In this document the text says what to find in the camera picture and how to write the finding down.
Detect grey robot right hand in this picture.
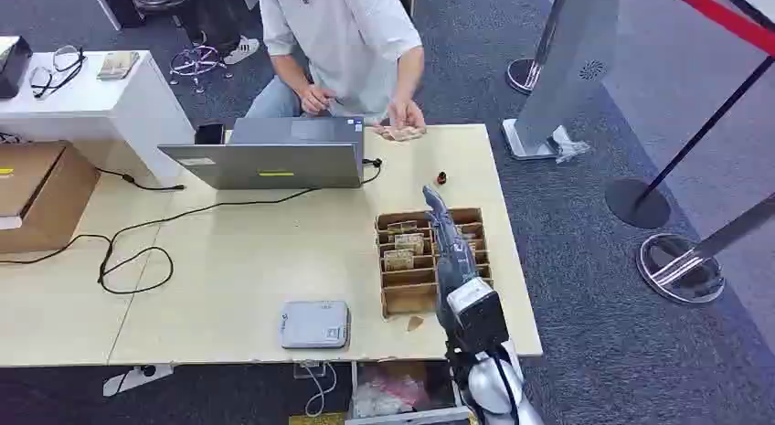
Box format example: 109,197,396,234
421,185,481,337

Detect wooden card box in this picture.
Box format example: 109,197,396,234
374,207,494,320

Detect grey laptop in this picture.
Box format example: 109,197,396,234
157,116,366,191

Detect chrome stanchion with pole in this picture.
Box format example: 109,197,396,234
635,192,775,306

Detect person's hand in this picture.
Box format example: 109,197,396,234
387,99,428,131
299,85,338,115

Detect person's right hand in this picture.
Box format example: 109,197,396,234
299,85,338,115

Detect red barrier belt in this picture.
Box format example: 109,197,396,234
661,0,775,57

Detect black-rimmed glasses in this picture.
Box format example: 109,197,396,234
28,45,87,101

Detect bin of plastic bags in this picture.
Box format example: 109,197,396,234
345,360,474,425

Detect white power strip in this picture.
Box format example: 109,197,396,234
101,364,175,398

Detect white cable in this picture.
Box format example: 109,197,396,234
301,361,338,419

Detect chair wheel base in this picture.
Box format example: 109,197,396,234
168,43,235,95

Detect white cabinet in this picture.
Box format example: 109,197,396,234
0,50,196,188

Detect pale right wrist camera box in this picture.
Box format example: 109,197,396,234
445,277,511,355

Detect chrome stanchion base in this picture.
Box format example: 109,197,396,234
505,0,570,96

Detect fanned cards bundle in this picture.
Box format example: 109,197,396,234
373,124,427,143

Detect person's left hand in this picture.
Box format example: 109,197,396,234
387,99,428,131

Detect white shoe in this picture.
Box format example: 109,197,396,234
222,36,261,66

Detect black stanchion with pole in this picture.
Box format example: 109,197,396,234
604,54,775,231

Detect black device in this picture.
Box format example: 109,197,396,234
0,36,33,101

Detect black cable with plug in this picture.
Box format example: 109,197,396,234
94,166,187,193

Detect grey floor stand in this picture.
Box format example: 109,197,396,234
502,0,621,165

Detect black power cable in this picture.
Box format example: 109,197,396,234
0,158,384,295

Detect flat grey box device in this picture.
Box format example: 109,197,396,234
280,300,352,350

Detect black phone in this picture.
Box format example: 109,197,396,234
194,122,227,146

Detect stack of cards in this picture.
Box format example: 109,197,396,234
96,50,141,81

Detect person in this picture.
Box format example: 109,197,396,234
244,0,428,133

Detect brown cardboard box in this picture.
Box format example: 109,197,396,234
0,140,101,255

